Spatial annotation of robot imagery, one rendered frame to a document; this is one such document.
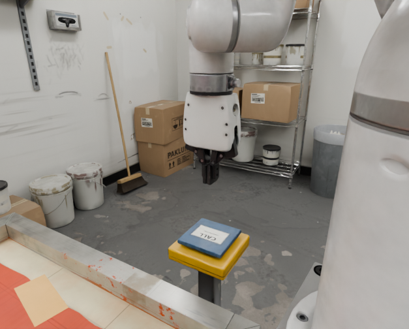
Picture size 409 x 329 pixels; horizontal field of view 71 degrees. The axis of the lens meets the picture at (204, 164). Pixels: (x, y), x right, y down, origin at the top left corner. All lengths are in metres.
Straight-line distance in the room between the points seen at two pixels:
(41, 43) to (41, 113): 0.55
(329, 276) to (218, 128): 0.36
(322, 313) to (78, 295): 0.43
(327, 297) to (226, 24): 0.33
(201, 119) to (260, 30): 0.18
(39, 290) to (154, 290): 0.20
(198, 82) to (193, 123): 0.08
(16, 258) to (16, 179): 2.09
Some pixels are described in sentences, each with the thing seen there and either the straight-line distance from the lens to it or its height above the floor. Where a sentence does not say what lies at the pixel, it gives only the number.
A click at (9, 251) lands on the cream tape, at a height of 0.95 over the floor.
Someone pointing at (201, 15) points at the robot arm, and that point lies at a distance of 0.40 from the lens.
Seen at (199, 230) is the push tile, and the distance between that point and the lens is 0.63.
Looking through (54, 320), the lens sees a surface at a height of 0.95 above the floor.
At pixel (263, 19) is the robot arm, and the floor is 1.36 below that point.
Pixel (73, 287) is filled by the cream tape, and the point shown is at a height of 0.95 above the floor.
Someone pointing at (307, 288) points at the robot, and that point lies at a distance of 0.28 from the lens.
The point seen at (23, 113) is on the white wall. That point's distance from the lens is 2.70.
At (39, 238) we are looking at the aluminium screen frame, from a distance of 0.66.
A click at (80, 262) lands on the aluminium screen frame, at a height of 0.99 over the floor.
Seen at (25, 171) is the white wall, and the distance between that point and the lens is 2.77.
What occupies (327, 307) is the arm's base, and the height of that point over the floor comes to 1.19.
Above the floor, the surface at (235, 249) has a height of 0.95.
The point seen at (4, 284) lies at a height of 0.95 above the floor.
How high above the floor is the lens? 1.32
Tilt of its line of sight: 20 degrees down
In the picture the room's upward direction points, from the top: straight up
